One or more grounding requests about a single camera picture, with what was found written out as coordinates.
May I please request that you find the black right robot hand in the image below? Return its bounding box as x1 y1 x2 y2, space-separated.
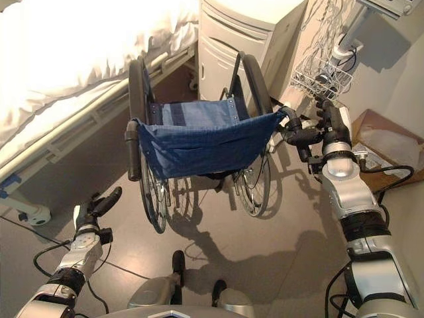
284 96 353 147

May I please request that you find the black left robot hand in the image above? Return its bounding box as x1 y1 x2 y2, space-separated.
74 186 123 230

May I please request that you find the blue seat folding wheelchair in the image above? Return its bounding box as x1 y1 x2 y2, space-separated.
124 51 311 235

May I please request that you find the white bed sheet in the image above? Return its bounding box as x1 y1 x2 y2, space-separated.
0 0 200 148

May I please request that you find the clear plastic bag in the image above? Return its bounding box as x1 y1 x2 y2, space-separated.
358 126 422 168

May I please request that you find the brown cardboard box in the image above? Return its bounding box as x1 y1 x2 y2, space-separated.
350 109 424 193

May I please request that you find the beige equipment cabinet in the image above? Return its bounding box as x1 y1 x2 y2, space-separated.
260 0 321 112

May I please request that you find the white monitor stand pole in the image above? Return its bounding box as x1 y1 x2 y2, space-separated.
332 0 424 64

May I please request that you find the silver left robot leg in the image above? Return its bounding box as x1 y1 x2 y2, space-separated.
127 250 186 309

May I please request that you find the grey robot torso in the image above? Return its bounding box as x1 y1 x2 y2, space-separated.
95 306 254 318

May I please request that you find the white bedside cabinet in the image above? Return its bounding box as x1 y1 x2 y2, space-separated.
197 0 276 102

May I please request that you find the white wire basket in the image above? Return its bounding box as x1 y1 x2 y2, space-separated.
290 56 354 101

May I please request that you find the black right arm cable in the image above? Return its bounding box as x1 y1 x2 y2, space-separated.
359 155 415 199

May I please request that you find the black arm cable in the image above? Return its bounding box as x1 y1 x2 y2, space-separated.
32 240 112 315
359 155 415 199

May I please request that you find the black floor cable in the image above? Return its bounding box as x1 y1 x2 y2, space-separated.
0 215 152 280

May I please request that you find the white hospital bed frame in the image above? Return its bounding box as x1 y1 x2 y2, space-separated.
0 42 199 228

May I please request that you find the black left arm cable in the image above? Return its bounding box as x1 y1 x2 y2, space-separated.
32 240 112 315

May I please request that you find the white cable bundle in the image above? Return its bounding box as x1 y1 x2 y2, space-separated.
299 0 352 97

